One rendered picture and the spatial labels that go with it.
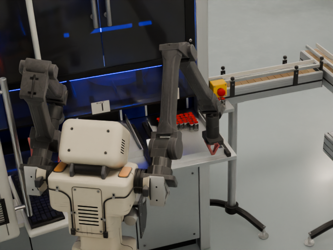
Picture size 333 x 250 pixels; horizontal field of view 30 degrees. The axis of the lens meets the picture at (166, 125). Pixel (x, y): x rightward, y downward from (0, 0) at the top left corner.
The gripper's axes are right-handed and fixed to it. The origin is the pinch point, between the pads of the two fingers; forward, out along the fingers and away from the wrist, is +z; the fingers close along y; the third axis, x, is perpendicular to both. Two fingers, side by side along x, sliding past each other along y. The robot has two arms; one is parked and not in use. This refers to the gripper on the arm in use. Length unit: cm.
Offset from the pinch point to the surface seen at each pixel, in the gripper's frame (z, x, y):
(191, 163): 2.3, 10.4, -1.0
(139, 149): 1.5, 28.8, 17.2
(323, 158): 91, -114, 96
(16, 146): -31, 81, -15
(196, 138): 2.1, 1.4, 17.5
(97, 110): -11, 43, 38
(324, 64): -2, -86, 58
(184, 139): 2.0, 7.2, 18.3
